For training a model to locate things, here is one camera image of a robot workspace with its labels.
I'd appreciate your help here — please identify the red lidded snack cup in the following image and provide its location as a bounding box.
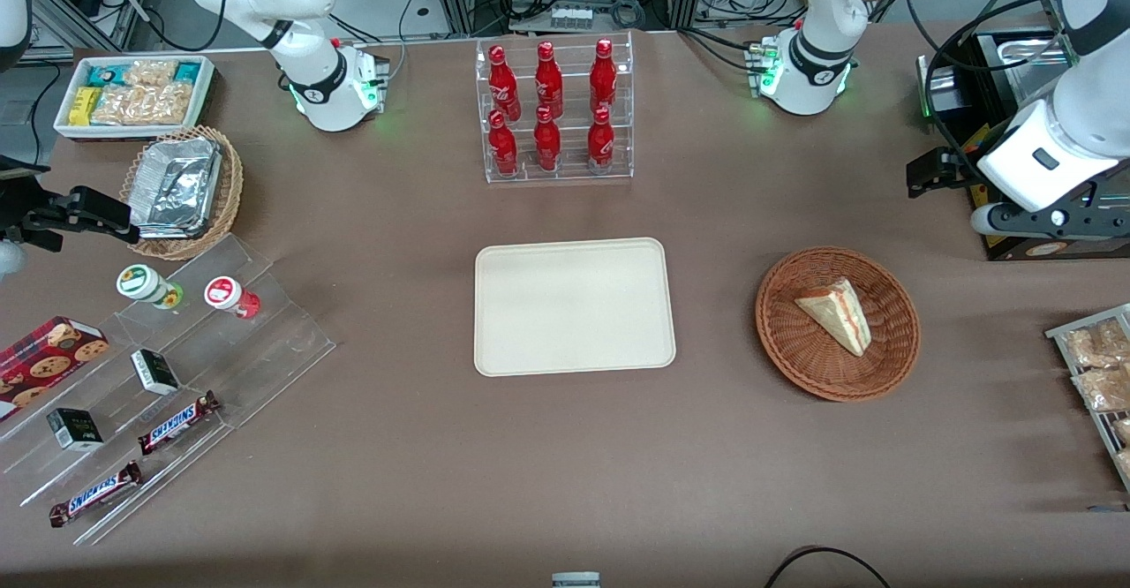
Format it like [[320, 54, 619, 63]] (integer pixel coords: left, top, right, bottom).
[[204, 276, 261, 320]]

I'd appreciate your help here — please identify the red cookie box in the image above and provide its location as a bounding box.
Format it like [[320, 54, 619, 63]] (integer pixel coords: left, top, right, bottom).
[[0, 316, 111, 422]]

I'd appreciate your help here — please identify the white rectangular snack bin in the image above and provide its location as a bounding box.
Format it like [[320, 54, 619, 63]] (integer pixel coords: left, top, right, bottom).
[[53, 55, 217, 140]]

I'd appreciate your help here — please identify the clear acrylic stepped display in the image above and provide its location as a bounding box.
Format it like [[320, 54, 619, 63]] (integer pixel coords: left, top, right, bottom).
[[0, 233, 336, 547]]

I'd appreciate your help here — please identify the light wicker basket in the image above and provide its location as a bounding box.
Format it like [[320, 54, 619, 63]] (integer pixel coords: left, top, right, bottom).
[[119, 124, 245, 261]]

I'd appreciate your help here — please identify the clear bag of snacks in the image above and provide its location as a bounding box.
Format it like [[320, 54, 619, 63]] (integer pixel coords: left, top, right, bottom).
[[1071, 366, 1130, 413], [1064, 319, 1130, 369]]

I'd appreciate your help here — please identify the black looped cable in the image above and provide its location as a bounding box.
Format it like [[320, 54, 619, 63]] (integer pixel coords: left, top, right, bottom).
[[764, 547, 893, 588]]

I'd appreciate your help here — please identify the silver foil tray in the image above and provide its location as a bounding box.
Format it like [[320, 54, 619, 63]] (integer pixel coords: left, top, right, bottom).
[[124, 136, 223, 240]]

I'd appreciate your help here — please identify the black food warmer case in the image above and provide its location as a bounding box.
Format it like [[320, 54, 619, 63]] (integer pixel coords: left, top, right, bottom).
[[916, 0, 1130, 262]]

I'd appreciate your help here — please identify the clear acrylic bottle rack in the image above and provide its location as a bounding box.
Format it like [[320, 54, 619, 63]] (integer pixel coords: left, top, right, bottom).
[[475, 30, 635, 185]]

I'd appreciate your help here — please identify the green lidded snack cup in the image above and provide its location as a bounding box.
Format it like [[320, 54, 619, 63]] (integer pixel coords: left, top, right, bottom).
[[117, 264, 185, 310]]

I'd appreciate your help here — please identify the small black box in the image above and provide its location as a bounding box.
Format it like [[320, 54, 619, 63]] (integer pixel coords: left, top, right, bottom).
[[47, 408, 104, 452], [131, 349, 181, 396]]

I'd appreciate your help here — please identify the Snickers chocolate bar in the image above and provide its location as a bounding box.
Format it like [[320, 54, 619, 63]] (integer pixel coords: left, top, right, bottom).
[[49, 461, 143, 528], [138, 391, 222, 456]]

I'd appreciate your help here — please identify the red cola bottle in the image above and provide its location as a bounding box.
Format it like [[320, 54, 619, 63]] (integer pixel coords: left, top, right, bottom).
[[488, 45, 522, 122], [535, 41, 564, 120], [533, 105, 562, 173], [488, 109, 519, 177], [587, 107, 615, 175], [590, 38, 618, 117]]

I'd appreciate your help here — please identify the small clear cracker bag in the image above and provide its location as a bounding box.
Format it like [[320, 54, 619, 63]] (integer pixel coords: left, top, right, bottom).
[[124, 60, 180, 88]]

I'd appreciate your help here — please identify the large clear cracker bag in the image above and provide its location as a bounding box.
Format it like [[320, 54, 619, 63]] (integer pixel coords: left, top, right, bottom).
[[91, 83, 195, 126]]

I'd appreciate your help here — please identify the triangular sandwich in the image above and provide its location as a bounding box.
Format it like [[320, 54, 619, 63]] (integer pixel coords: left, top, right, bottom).
[[795, 278, 873, 358]]

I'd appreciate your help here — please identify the round brown wicker basket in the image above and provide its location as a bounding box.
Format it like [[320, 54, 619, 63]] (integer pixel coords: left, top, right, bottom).
[[755, 246, 922, 403]]

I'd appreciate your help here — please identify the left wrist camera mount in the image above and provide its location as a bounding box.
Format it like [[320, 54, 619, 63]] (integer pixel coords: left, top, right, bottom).
[[970, 184, 1130, 241]]

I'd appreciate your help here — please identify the tray of snack bags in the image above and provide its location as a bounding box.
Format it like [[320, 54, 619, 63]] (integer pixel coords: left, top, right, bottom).
[[1045, 304, 1130, 494]]

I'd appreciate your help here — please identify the beige rectangular tray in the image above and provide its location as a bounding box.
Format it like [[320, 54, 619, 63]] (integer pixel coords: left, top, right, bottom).
[[474, 237, 677, 378]]

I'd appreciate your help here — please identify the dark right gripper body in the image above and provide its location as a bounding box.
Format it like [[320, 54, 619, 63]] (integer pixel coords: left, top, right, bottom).
[[0, 157, 43, 245]]

